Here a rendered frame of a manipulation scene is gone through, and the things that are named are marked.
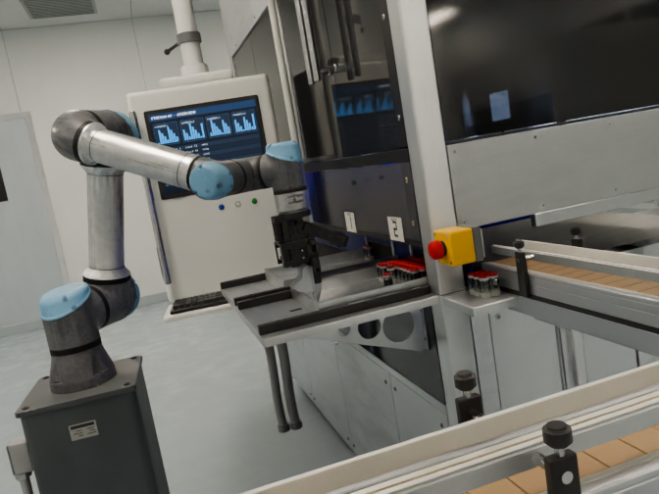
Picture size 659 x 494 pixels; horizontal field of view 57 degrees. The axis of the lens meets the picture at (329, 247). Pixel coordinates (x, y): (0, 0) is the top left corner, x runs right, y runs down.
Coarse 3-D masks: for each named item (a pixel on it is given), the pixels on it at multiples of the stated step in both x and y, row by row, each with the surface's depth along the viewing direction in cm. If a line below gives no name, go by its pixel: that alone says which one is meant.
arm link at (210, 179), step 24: (72, 120) 133; (96, 120) 139; (72, 144) 130; (96, 144) 130; (120, 144) 128; (144, 144) 128; (120, 168) 131; (144, 168) 127; (168, 168) 125; (192, 168) 124; (216, 168) 120; (240, 168) 128; (216, 192) 121
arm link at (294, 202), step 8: (296, 192) 131; (304, 192) 133; (280, 200) 132; (288, 200) 131; (296, 200) 131; (304, 200) 133; (280, 208) 133; (288, 208) 132; (296, 208) 132; (304, 208) 133
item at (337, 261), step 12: (348, 252) 197; (360, 252) 198; (324, 264) 195; (336, 264) 196; (348, 264) 192; (360, 264) 171; (372, 264) 172; (276, 276) 174; (288, 276) 188; (324, 276) 168
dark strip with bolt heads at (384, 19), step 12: (384, 0) 132; (384, 12) 133; (384, 24) 134; (384, 36) 135; (396, 72) 133; (396, 84) 135; (396, 96) 136; (396, 108) 137; (396, 120) 138; (408, 180) 138
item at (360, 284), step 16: (352, 272) 162; (368, 272) 163; (336, 288) 159; (352, 288) 156; (368, 288) 153; (384, 288) 137; (400, 288) 138; (304, 304) 146; (320, 304) 133; (336, 304) 134
